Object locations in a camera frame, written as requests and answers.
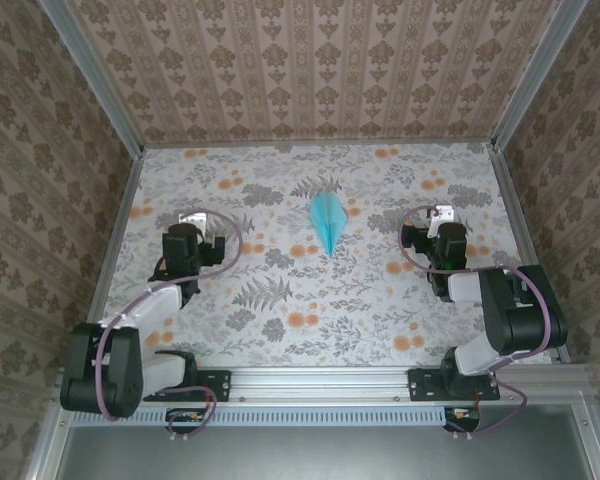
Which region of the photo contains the aluminium frame post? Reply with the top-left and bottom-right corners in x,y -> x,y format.
38,0 -> 147,157
490,0 -> 594,151

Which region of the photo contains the slotted grey cable duct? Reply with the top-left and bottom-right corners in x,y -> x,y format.
72,405 -> 451,427

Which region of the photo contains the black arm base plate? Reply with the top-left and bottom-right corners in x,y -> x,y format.
407,368 -> 501,403
142,368 -> 233,404

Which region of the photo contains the light blue paper sheet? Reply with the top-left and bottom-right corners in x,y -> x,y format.
308,188 -> 350,259

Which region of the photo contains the floral patterned table cover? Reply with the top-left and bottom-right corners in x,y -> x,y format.
87,143 -> 556,369

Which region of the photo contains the grey metal panel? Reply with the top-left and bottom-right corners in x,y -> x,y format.
54,404 -> 599,480

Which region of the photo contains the wide aluminium frame rail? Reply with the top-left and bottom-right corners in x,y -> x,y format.
54,363 -> 595,407

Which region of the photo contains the black connector board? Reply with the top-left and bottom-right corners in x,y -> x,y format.
165,406 -> 207,435
443,405 -> 482,432

